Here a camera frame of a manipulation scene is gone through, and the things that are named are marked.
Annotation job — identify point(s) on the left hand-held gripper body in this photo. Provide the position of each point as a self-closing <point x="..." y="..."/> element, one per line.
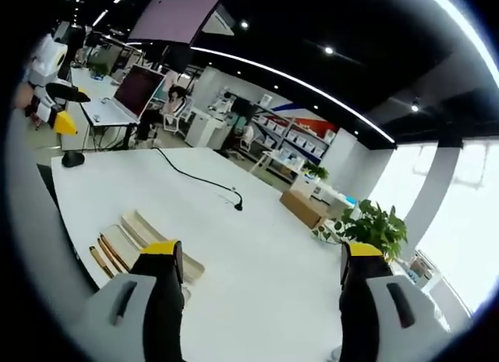
<point x="46" y="65"/>

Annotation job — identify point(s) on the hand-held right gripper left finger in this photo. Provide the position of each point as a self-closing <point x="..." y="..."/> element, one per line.
<point x="128" y="311"/>

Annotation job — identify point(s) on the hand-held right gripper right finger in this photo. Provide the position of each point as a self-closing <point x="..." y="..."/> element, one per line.
<point x="393" y="311"/>

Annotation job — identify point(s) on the beige cutlery case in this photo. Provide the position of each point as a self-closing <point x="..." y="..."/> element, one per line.
<point x="156" y="231"/>

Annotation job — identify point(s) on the white office desk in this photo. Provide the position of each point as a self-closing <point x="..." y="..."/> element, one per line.
<point x="99" y="106"/>

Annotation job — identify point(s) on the black round device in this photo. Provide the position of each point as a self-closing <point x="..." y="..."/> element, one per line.
<point x="73" y="159"/>

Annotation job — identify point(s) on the boxes on windowsill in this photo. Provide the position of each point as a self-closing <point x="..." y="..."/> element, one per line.
<point x="419" y="269"/>

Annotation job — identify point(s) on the computer monitor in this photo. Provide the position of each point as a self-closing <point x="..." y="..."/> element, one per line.
<point x="138" y="89"/>

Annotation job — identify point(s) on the large green potted plant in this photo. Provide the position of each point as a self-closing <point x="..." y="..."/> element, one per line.
<point x="374" y="223"/>

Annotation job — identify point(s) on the white office chair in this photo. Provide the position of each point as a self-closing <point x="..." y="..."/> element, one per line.
<point x="180" y="118"/>

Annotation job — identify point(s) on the purple hanging screen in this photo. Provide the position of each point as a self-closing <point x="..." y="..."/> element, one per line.
<point x="175" y="15"/>

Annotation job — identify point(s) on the cardboard box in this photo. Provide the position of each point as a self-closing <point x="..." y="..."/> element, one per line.
<point x="302" y="208"/>

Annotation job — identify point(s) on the white cabinet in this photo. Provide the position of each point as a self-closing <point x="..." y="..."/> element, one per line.
<point x="202" y="128"/>

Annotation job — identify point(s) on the small green potted plant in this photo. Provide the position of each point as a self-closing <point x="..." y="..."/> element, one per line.
<point x="316" y="170"/>

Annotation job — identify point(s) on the small white table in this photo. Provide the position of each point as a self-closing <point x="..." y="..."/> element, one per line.
<point x="273" y="159"/>

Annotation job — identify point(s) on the storage shelf with bins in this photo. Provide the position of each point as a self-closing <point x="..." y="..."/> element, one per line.
<point x="290" y="133"/>

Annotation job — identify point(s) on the long ceiling light strip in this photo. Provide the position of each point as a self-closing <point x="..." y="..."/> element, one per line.
<point x="296" y="83"/>

